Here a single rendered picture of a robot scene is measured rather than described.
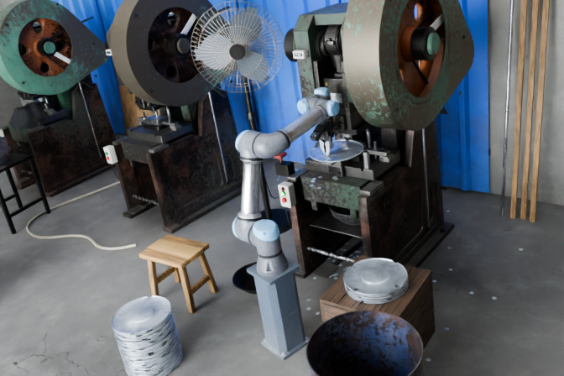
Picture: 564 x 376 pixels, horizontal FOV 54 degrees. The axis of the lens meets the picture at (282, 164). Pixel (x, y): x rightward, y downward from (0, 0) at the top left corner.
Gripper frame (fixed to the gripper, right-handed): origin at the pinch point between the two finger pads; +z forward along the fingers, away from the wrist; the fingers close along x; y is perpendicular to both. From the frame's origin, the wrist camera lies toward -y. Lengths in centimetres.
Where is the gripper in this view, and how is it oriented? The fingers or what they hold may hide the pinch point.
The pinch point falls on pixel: (326, 154)
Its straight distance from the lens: 293.9
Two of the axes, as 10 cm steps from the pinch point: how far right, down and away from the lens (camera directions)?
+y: 6.2, -3.7, 6.9
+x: -7.7, -1.4, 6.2
